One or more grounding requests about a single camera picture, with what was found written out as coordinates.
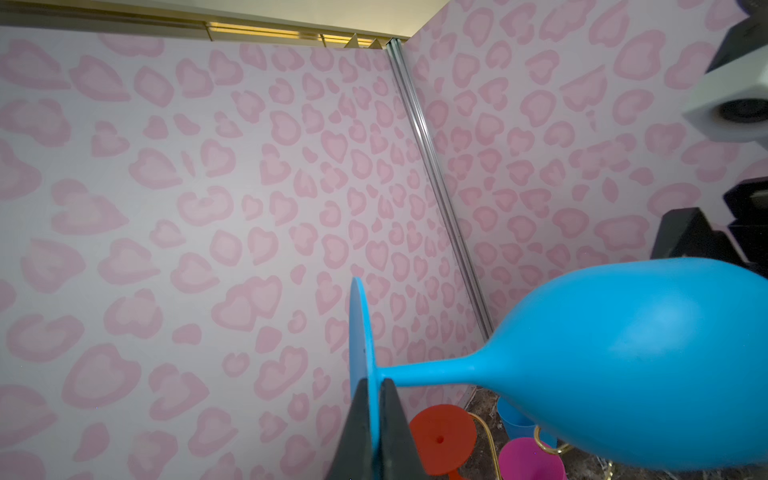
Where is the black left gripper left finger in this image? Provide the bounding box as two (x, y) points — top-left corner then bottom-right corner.
(325, 379), (374, 480)

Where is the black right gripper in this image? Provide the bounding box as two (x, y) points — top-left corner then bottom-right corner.
(650, 177), (767, 277)

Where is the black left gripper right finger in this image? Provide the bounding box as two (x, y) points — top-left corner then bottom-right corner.
(379, 379), (428, 480)

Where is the magenta wine glass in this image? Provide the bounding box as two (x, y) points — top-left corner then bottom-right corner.
(498, 438), (567, 480)

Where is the blue front wine glass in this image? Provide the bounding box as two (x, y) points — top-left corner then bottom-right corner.
(349, 257), (767, 470)

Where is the blue wine glass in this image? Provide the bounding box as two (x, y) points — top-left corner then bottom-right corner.
(496, 397), (535, 440)
(349, 257), (767, 470)

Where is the red wine glass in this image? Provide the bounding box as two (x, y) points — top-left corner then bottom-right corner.
(409, 404), (477, 480)

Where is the gold wire glass rack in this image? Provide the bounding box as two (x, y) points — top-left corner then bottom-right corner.
(466, 410), (616, 480)

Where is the aluminium frame post right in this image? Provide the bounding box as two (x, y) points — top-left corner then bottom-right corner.
(386, 38), (494, 341)

